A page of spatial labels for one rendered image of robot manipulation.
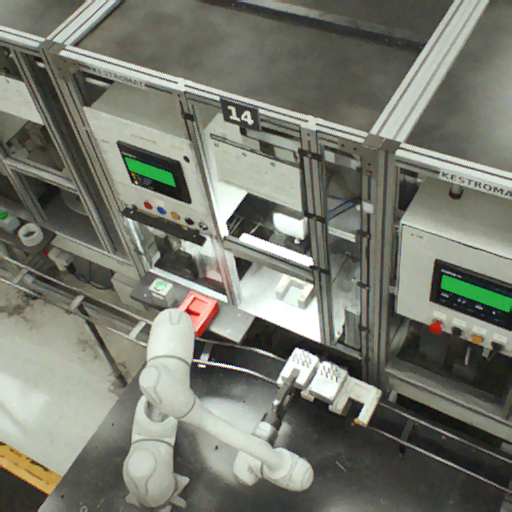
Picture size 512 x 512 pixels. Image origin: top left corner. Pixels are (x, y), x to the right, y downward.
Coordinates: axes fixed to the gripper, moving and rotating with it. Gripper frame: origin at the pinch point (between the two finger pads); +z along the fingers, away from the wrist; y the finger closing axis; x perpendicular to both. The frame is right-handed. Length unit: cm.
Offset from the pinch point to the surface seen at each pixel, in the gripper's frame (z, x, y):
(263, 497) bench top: -38.4, -4.2, -21.8
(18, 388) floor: -33, 159, -91
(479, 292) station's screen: 19, -55, 71
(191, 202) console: 22, 44, 60
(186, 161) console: 23, 41, 81
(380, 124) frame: 33, -20, 109
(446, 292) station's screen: 19, -47, 65
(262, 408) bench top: -8.0, 12.9, -23.5
